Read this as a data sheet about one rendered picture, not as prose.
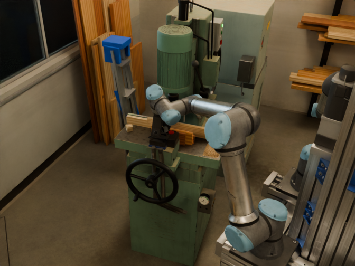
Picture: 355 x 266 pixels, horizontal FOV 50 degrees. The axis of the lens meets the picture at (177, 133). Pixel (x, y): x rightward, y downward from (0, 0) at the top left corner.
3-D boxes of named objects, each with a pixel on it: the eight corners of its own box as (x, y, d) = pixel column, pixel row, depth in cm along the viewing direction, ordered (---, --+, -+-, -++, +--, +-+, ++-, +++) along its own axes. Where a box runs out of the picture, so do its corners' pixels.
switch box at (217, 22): (207, 50, 213) (209, 22, 204) (211, 44, 221) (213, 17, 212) (217, 51, 212) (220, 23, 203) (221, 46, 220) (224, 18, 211)
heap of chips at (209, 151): (202, 155, 199) (202, 151, 198) (207, 142, 210) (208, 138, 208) (217, 158, 198) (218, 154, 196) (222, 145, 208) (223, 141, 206)
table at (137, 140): (106, 157, 206) (105, 148, 202) (129, 129, 230) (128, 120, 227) (214, 180, 192) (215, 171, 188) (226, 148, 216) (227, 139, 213)
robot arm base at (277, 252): (288, 242, 162) (292, 226, 156) (274, 266, 151) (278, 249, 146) (256, 226, 169) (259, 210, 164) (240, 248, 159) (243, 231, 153)
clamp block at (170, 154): (145, 161, 199) (145, 146, 194) (154, 147, 210) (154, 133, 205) (172, 167, 195) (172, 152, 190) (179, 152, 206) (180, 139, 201)
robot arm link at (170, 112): (189, 110, 164) (176, 93, 169) (168, 116, 159) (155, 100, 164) (185, 122, 170) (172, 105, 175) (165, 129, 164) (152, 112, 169)
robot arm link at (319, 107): (321, 85, 157) (309, 121, 203) (349, 90, 154) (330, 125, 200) (326, 60, 160) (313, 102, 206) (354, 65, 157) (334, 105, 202)
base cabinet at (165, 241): (130, 250, 257) (125, 168, 219) (158, 195, 304) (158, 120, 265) (193, 267, 247) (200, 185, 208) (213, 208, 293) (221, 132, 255)
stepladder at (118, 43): (122, 176, 325) (97, 43, 264) (134, 160, 345) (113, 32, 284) (139, 179, 319) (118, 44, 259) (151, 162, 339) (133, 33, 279)
